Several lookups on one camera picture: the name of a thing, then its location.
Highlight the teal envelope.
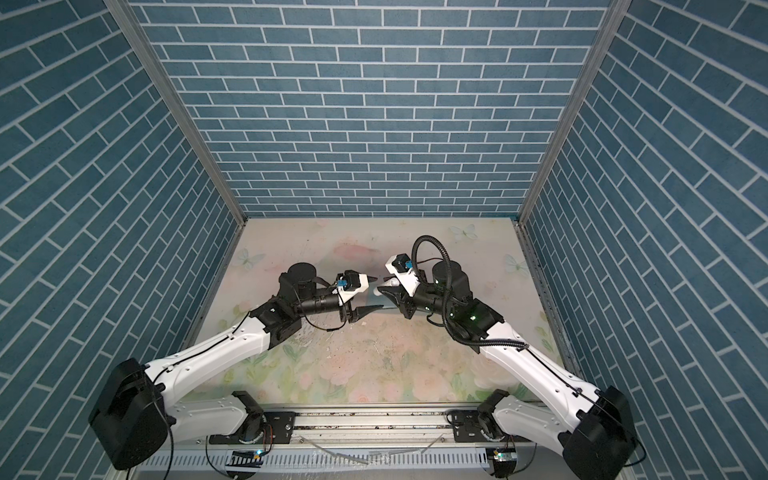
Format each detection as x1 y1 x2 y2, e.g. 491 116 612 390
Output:
373 285 397 309

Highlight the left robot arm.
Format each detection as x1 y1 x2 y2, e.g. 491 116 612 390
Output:
88 262 377 470

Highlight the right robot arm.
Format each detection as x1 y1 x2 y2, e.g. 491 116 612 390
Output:
377 254 640 479

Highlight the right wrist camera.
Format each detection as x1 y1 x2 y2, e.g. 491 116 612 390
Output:
385 253 420 297

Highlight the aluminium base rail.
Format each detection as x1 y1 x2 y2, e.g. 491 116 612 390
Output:
154 397 595 453

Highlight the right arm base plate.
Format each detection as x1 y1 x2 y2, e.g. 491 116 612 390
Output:
444 409 532 443

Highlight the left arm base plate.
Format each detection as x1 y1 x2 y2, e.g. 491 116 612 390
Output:
209 411 296 446

